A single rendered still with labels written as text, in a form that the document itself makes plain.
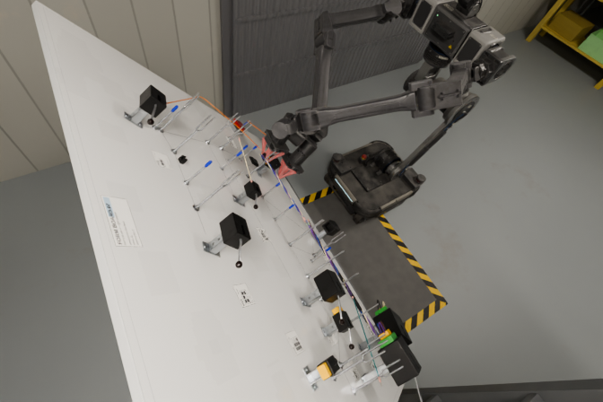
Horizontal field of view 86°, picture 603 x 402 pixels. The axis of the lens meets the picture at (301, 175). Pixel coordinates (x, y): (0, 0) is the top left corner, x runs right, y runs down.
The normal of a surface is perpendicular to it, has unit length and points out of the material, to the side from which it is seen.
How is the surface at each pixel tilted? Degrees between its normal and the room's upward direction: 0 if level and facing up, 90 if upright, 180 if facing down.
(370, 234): 0
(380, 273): 0
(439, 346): 0
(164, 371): 50
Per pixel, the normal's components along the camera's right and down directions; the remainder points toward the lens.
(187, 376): 0.77, -0.60
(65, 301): 0.18, -0.56
